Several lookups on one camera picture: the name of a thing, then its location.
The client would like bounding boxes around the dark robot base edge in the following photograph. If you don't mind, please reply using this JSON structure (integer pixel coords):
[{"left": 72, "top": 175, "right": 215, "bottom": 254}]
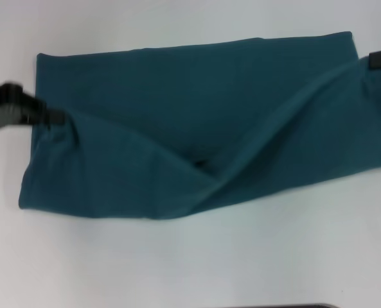
[{"left": 260, "top": 302, "right": 335, "bottom": 308}]

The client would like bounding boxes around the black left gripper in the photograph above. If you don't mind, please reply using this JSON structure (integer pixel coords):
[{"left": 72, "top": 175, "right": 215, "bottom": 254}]
[{"left": 0, "top": 81, "right": 66, "bottom": 130}]

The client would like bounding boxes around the teal t-shirt with FREE print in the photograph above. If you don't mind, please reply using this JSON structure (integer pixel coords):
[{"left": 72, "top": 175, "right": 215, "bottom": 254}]
[{"left": 18, "top": 31, "right": 381, "bottom": 222}]

